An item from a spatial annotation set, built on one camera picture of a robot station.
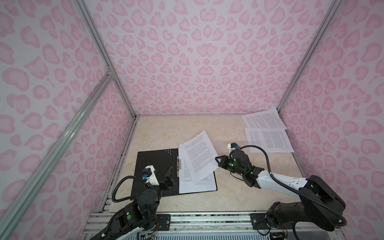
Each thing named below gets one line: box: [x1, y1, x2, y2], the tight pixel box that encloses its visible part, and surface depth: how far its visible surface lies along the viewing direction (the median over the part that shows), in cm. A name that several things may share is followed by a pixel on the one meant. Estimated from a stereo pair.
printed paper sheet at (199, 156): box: [179, 130, 220, 185], surface depth 94 cm
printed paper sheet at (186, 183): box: [178, 148, 217, 194], surface depth 88 cm
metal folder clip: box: [176, 155, 182, 178], surface depth 95 cm
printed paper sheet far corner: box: [241, 107, 288, 130], surface depth 120 cm
